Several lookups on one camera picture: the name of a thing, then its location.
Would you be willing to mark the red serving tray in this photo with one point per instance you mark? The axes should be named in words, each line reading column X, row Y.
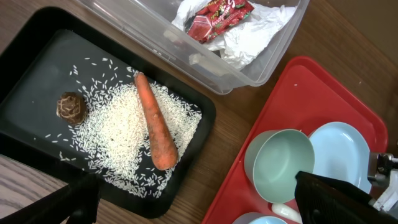
column 305, row 97

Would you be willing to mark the light blue bowl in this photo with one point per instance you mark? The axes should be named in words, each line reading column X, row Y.
column 257, row 218

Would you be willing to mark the mint green bowl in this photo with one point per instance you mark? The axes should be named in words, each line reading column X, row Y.
column 273, row 159

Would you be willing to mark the brown mushroom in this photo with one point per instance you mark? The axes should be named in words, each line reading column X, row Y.
column 72, row 108

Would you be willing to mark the white plastic spoon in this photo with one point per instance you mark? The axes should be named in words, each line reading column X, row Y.
column 287, row 212

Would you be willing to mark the white rice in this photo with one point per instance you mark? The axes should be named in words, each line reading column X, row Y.
column 113, row 137

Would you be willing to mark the white tissue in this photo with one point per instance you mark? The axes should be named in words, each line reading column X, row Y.
column 242, row 43

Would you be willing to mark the red snack wrapper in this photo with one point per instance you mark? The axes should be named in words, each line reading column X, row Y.
column 216, row 18

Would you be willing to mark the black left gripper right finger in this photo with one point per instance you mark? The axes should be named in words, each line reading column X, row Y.
column 323, row 200

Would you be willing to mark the light blue plate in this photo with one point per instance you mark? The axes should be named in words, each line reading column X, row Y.
column 341, row 153

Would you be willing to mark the orange carrot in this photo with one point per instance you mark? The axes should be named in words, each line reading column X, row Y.
column 163, row 151

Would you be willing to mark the clear plastic bin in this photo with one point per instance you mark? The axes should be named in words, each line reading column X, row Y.
column 149, row 22

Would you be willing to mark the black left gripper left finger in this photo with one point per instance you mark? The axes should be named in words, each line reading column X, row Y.
column 76, row 202

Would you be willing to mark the black tray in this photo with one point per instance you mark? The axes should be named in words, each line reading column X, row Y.
column 31, row 84

